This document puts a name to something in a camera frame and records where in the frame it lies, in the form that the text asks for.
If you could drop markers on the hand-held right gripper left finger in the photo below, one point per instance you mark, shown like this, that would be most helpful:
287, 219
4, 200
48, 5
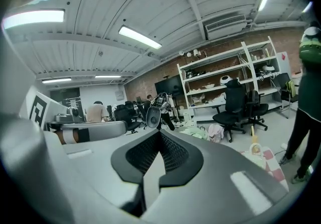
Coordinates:
82, 167

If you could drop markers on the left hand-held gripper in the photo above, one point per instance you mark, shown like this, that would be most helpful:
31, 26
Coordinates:
41, 110

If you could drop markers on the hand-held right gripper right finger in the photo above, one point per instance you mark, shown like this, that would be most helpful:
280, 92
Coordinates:
215, 167

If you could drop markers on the pink cloth pile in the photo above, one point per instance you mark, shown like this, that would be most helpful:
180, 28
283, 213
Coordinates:
216, 132

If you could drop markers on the pale green cloth pile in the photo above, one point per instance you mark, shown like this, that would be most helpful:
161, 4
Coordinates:
194, 132

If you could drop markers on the pale green white basket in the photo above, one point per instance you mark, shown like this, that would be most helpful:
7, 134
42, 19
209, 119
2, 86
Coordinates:
256, 154

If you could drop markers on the grey oval device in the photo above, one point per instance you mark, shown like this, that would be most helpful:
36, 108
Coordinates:
153, 117

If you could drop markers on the red white checkered cloth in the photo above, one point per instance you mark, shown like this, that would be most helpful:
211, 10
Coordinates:
274, 167

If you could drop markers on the tall black office chair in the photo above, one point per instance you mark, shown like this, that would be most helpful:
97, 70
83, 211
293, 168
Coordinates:
234, 107

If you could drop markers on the small black office chair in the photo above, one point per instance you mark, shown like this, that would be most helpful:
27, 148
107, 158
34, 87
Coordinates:
257, 107

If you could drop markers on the white round helmet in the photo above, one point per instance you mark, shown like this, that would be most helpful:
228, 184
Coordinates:
225, 80

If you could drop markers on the wide white shelf unit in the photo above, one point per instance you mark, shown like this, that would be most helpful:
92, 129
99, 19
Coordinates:
213, 69

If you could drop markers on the long ceiling light panel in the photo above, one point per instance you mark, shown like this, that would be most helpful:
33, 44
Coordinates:
140, 36

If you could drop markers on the black chair with green bag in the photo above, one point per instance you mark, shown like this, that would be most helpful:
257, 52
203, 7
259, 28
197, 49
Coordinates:
287, 92

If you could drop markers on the narrow white shelf unit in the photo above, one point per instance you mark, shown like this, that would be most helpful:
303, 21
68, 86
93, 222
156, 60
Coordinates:
265, 67

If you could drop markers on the white board with red mark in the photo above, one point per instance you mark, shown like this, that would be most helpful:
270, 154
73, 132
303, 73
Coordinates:
283, 63

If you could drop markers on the wide ceiling light panel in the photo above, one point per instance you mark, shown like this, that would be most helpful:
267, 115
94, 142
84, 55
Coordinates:
33, 19

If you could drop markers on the white ceiling air conditioner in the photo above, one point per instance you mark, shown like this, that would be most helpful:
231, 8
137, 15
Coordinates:
225, 27

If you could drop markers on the black wall screen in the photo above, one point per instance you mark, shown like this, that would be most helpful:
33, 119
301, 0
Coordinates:
168, 86

